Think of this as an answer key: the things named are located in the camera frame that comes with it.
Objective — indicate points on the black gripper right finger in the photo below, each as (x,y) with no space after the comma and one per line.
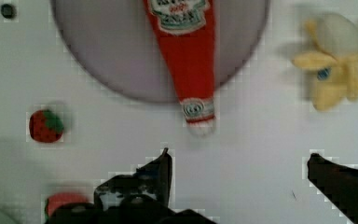
(338,183)

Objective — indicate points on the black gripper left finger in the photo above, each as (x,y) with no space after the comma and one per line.
(140,198)

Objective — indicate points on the red plush ketchup bottle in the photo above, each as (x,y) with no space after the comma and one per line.
(185,32)

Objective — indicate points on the grey round plate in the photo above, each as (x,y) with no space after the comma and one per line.
(113,41)

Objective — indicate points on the light red plush strawberry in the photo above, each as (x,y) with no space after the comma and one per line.
(56,200)

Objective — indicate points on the small dark red strawberry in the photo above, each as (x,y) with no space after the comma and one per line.
(45,126)

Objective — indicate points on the yellow plush banana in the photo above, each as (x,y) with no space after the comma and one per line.
(334,61)

